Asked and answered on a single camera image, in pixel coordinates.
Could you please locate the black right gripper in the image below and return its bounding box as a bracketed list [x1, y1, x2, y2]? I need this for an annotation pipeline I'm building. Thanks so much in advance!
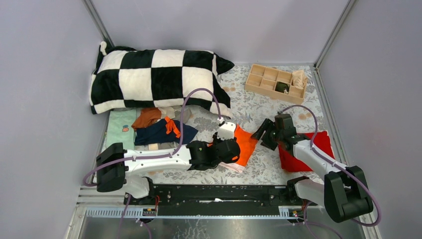
[250, 119, 283, 151]

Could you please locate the orange underwear white trim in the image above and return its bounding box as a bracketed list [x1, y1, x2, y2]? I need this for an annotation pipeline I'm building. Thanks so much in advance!
[208, 124, 257, 173]

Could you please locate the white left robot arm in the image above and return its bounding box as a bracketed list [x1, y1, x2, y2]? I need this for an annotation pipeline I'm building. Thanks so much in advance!
[96, 138, 241, 205]

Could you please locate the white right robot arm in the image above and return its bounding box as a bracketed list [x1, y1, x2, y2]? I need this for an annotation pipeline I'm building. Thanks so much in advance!
[251, 114, 374, 223]

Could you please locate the navy underwear orange trim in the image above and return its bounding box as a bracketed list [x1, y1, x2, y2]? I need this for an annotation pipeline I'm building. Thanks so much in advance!
[134, 117, 198, 146]

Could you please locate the red folded cloth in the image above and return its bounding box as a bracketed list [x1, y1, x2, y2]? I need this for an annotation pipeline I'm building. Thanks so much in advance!
[278, 131, 334, 173]

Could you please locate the floral bed sheet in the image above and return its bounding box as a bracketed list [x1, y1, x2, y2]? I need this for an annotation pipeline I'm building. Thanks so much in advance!
[143, 66, 328, 185]

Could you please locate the rolled dark green garment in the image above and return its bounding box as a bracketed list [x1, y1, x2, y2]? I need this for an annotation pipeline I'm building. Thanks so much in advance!
[275, 81, 291, 94]

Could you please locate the grey garment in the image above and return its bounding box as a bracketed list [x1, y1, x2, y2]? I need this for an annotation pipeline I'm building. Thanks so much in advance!
[180, 109, 192, 124]

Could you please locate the rolled beige garment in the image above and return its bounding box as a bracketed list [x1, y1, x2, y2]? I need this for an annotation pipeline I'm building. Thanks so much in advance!
[292, 70, 308, 90]

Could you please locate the wooden compartment organizer box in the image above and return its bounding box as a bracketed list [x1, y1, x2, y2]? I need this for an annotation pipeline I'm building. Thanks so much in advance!
[244, 64, 309, 104]

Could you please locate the cream beige garment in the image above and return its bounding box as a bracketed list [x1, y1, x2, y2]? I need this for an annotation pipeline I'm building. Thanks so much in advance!
[158, 106, 181, 119]

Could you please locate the rust brown garment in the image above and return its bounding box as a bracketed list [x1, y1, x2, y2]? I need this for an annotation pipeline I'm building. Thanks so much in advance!
[131, 108, 162, 131]

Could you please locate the mint green printed cloth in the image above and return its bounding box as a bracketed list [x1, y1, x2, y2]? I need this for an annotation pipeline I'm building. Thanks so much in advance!
[105, 109, 137, 150]

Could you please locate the black white checkered pillow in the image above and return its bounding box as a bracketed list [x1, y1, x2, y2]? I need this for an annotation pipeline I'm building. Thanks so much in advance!
[89, 42, 234, 118]

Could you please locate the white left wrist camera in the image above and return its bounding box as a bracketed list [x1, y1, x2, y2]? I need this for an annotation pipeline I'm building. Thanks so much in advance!
[216, 121, 237, 140]

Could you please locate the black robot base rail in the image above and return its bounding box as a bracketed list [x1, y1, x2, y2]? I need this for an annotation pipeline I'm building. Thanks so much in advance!
[123, 183, 304, 213]

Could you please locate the perforated metal cable tray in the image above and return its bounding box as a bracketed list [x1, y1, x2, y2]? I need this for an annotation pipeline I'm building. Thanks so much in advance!
[85, 207, 302, 220]

